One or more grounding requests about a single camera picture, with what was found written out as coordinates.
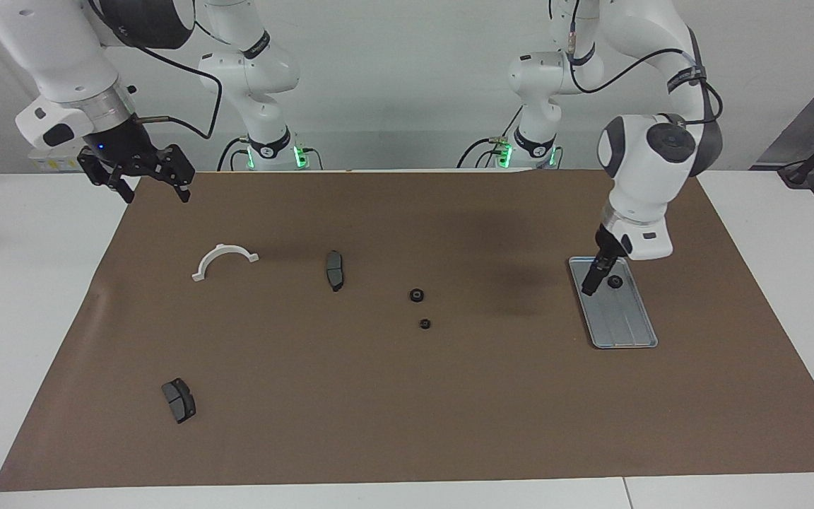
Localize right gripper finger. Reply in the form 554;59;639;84
77;150;134;204
140;144;194;204

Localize silver metal tray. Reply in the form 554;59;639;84
567;255;659;350

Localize white box yellow labels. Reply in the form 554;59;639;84
28;147;90;172

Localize grey brake pad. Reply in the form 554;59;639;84
324;250;346;293
161;378;197;425

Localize brown table mat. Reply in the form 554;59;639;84
0;168;814;492

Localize dark grey panel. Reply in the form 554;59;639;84
752;67;814;170

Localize white curved plastic bracket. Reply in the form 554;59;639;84
191;243;260;283

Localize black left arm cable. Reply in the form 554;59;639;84
567;0;726;142

